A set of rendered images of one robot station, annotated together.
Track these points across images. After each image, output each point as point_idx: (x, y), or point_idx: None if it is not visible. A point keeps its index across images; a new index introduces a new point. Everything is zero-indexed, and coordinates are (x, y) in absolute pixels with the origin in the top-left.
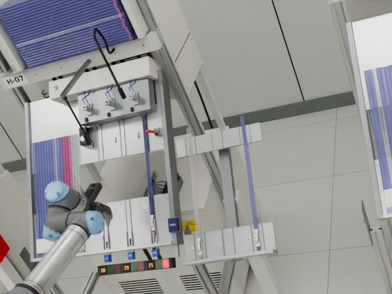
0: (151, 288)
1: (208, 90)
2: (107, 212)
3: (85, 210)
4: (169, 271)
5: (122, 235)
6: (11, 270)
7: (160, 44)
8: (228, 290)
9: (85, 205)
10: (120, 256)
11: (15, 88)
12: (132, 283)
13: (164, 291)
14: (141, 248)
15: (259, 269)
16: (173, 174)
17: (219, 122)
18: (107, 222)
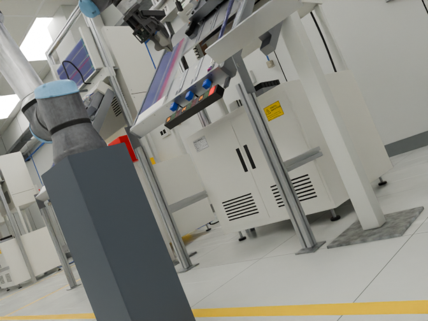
0: (248, 207)
1: (327, 28)
2: (163, 32)
3: (132, 10)
4: (261, 181)
5: (189, 84)
6: (140, 179)
7: None
8: (297, 162)
9: (132, 4)
10: (221, 166)
11: (165, 24)
12: (232, 202)
13: (259, 211)
14: (195, 82)
15: (321, 109)
16: (242, 21)
17: (340, 62)
18: (161, 42)
